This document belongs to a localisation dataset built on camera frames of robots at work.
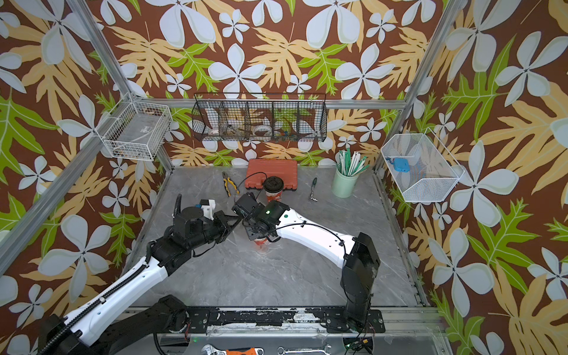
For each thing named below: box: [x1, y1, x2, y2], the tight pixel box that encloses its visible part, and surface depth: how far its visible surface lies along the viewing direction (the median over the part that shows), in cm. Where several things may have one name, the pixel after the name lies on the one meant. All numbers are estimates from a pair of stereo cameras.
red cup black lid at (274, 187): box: [263, 176, 284, 203], surface depth 93 cm
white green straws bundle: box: [335, 147, 370, 177], surface depth 103 cm
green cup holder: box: [331, 167, 359, 199], surface depth 103 cm
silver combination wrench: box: [277, 343, 333, 355], surface depth 70 cm
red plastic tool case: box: [245, 159, 299, 192], surface depth 117 cm
